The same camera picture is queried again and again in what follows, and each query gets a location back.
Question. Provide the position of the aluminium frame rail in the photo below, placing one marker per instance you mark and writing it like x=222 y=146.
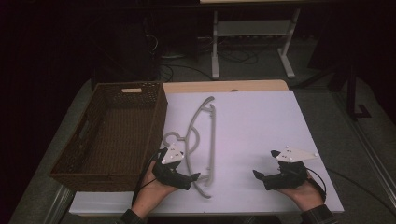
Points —
x=367 y=146
x=59 y=205

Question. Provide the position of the white metal desk frame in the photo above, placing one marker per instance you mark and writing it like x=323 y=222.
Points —
x=249 y=28

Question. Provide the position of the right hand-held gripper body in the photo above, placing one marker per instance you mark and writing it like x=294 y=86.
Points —
x=289 y=174

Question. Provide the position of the dark metal stand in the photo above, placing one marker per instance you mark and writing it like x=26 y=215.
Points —
x=351 y=93

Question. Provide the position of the person's left hand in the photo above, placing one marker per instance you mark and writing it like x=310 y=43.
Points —
x=151 y=193

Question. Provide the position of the grey plastic clothes hanger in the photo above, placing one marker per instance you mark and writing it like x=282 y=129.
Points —
x=213 y=140

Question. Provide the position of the person's right hand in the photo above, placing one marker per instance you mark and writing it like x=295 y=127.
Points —
x=303 y=194

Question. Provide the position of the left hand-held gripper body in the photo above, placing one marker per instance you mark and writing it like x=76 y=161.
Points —
x=169 y=174

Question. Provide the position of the white table board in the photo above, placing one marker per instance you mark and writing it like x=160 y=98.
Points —
x=249 y=124

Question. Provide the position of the brown wicker basket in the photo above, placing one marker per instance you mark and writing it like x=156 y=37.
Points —
x=124 y=133

